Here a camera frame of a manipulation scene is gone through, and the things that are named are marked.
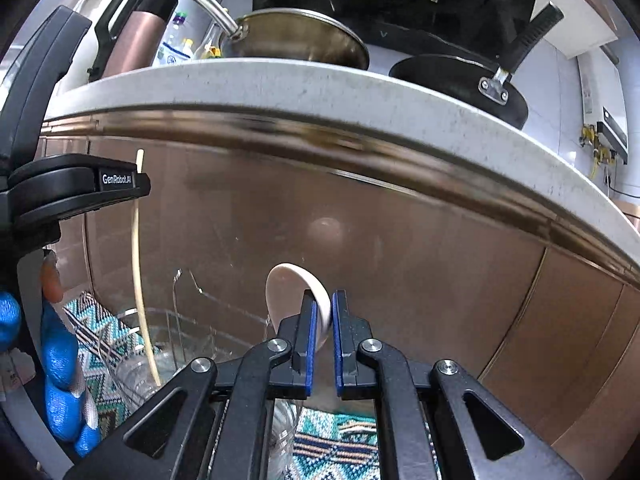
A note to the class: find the pink plastic spoon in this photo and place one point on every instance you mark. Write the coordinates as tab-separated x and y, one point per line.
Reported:
284	291

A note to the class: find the steel wok with handle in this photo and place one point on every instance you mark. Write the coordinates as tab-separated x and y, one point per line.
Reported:
291	34

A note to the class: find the zigzag patterned knit cloth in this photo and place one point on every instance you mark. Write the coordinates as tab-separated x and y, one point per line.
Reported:
210	421

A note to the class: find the black wok with lid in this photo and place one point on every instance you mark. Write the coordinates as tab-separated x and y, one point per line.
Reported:
483	85

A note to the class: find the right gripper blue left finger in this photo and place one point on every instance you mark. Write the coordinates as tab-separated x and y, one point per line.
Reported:
305	344

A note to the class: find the blue white salt bag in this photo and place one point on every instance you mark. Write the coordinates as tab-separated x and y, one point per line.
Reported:
167	54

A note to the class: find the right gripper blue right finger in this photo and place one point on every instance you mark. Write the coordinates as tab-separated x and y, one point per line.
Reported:
345	348

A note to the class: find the green yellow sauce bottle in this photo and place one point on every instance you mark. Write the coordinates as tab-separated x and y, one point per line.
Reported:
209	47

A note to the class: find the white gas water heater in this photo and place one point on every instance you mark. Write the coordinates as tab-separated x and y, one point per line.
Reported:
603	103

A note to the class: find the brown lower cabinets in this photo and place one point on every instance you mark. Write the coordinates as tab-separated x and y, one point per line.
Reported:
535	291

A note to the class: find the wire utensil holder basket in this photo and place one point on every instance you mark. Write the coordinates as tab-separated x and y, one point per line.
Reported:
139	370

